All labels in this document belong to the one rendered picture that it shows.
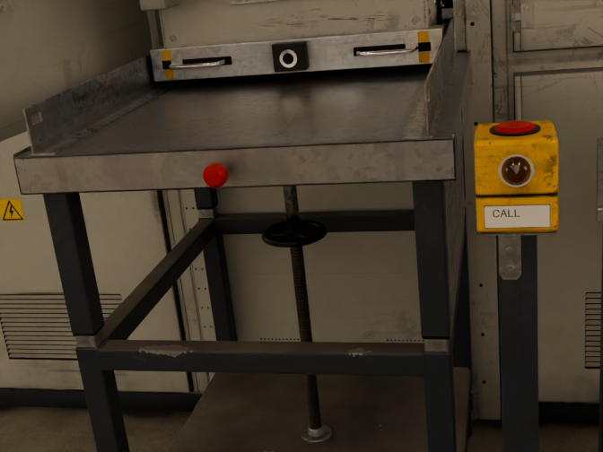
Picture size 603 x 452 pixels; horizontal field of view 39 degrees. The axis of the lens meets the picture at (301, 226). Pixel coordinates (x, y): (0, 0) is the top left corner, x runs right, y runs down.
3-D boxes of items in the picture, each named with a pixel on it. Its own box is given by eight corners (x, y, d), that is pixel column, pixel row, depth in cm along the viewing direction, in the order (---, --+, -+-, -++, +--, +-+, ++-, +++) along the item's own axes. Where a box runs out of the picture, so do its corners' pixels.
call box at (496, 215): (558, 236, 85) (558, 136, 81) (476, 238, 87) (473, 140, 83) (554, 209, 92) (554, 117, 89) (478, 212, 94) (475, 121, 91)
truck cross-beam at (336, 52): (443, 63, 148) (441, 28, 146) (154, 82, 161) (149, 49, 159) (445, 58, 153) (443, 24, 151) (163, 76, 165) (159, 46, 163)
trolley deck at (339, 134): (457, 180, 109) (454, 134, 107) (21, 195, 123) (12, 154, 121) (471, 80, 171) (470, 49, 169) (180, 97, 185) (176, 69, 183)
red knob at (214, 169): (225, 189, 111) (222, 166, 110) (202, 190, 112) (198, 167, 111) (235, 179, 115) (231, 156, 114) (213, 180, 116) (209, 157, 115)
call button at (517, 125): (536, 143, 84) (536, 128, 84) (494, 145, 85) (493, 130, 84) (534, 134, 88) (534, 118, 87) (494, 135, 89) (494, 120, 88)
